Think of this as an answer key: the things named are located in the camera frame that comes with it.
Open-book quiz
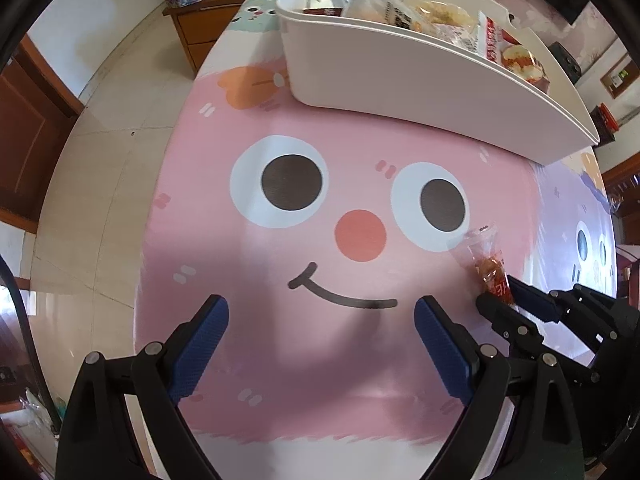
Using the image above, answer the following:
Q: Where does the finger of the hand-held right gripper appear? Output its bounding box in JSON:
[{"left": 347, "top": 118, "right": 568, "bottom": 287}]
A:
[
  {"left": 506, "top": 274, "right": 622, "bottom": 346},
  {"left": 475, "top": 291, "right": 546, "bottom": 356}
]

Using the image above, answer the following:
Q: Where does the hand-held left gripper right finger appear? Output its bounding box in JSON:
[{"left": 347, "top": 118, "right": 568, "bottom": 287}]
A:
[{"left": 414, "top": 296, "right": 586, "bottom": 480}]

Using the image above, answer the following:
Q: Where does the thick black cable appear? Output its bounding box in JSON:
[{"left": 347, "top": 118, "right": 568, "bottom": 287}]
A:
[{"left": 0, "top": 255, "right": 62, "bottom": 436}]

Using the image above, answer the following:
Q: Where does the wooden cabinet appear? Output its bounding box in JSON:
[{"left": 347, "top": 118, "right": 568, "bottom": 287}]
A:
[{"left": 162, "top": 0, "right": 301, "bottom": 78}]

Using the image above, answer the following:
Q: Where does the purple print clear packet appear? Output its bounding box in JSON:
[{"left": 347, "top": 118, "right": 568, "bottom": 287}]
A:
[{"left": 342, "top": 0, "right": 396, "bottom": 23}]

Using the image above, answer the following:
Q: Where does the small orange red snack packet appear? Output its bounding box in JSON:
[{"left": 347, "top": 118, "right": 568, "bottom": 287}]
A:
[{"left": 462, "top": 225, "right": 516, "bottom": 306}]

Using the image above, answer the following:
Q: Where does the white plastic storage bin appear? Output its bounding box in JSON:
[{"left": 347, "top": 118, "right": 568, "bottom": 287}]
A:
[{"left": 276, "top": 0, "right": 600, "bottom": 166}]

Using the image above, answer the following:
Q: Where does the dark green air fryer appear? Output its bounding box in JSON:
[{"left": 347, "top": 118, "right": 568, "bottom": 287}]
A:
[{"left": 547, "top": 42, "right": 583, "bottom": 86}]

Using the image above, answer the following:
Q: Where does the dark canister red lid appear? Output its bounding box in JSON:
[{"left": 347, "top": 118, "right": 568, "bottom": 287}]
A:
[{"left": 595, "top": 104, "right": 621, "bottom": 146}]

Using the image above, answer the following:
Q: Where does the red white bread packet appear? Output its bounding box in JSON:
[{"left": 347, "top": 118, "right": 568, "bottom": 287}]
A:
[{"left": 475, "top": 10, "right": 551, "bottom": 95}]

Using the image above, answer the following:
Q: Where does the brown wooden door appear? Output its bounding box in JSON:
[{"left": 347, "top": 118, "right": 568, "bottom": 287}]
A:
[{"left": 0, "top": 35, "right": 83, "bottom": 233}]

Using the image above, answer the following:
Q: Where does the long floss bun clear bag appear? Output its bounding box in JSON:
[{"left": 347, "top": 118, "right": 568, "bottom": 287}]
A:
[{"left": 414, "top": 0, "right": 478, "bottom": 28}]

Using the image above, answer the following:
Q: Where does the wood framed wall niche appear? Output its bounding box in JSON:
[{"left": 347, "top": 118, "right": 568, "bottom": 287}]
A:
[{"left": 600, "top": 52, "right": 640, "bottom": 100}]

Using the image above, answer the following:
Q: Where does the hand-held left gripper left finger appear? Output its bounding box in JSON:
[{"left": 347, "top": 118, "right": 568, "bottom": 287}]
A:
[{"left": 55, "top": 294, "right": 231, "bottom": 480}]

